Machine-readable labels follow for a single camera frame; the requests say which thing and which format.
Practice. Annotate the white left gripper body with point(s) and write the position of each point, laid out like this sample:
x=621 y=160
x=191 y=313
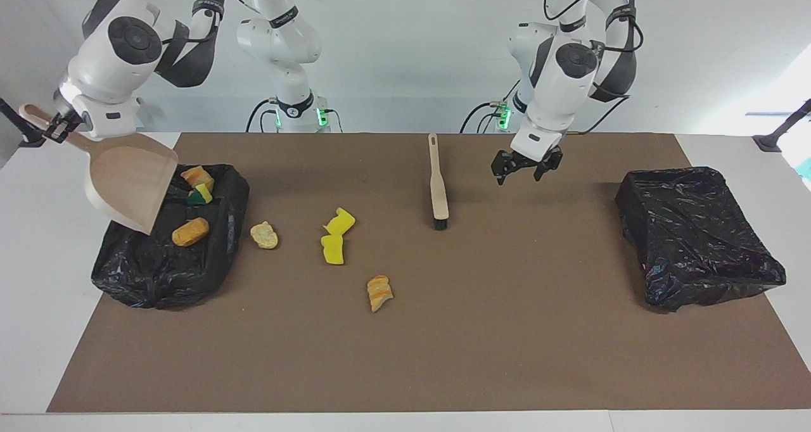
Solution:
x=537 y=144

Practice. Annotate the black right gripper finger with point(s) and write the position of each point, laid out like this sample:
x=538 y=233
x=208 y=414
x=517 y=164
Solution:
x=71 y=120
x=56 y=132

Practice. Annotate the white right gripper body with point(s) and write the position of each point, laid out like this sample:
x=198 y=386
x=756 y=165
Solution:
x=108 y=118

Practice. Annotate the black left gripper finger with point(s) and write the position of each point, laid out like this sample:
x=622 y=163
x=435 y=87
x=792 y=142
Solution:
x=510 y=165
x=550 y=163

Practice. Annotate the beige plastic dustpan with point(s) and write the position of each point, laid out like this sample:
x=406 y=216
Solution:
x=127 y=185

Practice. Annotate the beige hand brush black bristles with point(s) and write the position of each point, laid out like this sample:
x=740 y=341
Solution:
x=438 y=191

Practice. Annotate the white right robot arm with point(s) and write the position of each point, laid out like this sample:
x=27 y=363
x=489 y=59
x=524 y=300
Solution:
x=95 y=71

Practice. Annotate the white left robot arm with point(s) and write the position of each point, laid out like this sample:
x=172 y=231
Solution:
x=557 y=102

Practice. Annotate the black bag lined trash bin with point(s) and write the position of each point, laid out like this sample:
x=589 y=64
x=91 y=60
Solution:
x=697 y=242
x=146 y=273

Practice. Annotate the yellow sponge piece green back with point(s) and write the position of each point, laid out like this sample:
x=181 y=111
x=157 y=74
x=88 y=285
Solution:
x=203 y=194

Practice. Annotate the brown toy bread loaf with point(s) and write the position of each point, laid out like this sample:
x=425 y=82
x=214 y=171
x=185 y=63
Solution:
x=190 y=232

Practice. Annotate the orange striped toy croissant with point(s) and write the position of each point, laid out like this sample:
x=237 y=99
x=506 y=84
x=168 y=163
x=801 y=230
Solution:
x=379 y=292

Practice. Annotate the pale beige toy cookie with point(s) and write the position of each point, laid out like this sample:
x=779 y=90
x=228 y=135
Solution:
x=264 y=235

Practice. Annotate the brown table mat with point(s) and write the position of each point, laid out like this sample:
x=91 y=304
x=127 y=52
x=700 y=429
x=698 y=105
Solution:
x=405 y=368

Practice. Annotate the black camera stand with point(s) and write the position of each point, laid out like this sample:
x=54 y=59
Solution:
x=770 y=142
x=9 y=112

